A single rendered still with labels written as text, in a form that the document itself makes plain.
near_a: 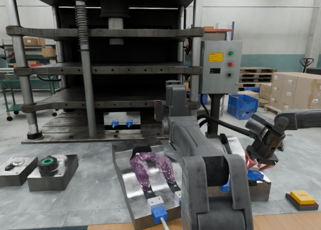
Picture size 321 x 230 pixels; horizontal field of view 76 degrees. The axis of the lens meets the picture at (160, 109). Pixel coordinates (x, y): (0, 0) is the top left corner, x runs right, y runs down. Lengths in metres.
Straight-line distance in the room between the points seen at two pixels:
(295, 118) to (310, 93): 3.86
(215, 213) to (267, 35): 8.07
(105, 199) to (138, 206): 0.19
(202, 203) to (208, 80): 1.37
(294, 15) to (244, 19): 1.66
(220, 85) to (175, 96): 1.14
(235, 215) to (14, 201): 0.92
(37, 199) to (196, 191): 0.83
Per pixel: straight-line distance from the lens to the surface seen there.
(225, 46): 1.65
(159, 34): 1.52
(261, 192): 0.98
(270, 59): 8.39
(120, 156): 1.06
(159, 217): 0.76
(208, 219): 0.33
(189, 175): 0.31
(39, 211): 0.99
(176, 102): 0.55
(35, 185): 1.09
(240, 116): 4.63
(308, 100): 4.65
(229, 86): 1.69
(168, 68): 1.50
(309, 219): 1.01
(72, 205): 0.97
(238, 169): 0.33
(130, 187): 0.88
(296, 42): 8.82
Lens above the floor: 1.39
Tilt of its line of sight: 16 degrees down
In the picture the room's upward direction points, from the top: straight up
